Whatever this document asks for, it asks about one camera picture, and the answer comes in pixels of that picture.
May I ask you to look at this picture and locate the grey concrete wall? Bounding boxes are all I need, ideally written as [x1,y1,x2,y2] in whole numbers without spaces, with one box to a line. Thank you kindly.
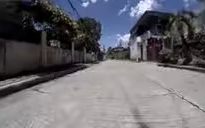
[0,31,97,78]

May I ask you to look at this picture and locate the overhead wires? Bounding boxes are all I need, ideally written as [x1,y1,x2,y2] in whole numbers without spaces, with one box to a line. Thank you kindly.
[67,0,83,19]

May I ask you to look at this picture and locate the row of trees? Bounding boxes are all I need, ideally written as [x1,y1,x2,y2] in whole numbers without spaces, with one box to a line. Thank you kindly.
[0,0,104,54]

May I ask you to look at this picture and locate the palm tree and bushes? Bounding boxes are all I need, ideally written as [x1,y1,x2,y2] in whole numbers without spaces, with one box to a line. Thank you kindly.
[158,9,205,69]

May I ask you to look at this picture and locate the grey concrete road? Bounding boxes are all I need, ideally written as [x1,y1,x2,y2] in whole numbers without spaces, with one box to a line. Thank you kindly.
[0,59,205,128]

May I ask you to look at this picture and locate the low distant building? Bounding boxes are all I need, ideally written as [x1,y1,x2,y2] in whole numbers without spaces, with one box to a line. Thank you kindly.
[107,46,131,61]

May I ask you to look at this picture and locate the white building with red gate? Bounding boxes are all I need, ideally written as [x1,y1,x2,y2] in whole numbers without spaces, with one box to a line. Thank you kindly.
[128,10,178,62]

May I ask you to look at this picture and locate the raised concrete kerb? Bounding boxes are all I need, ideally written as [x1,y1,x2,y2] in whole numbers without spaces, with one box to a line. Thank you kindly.
[0,63,93,101]
[157,62,205,75]

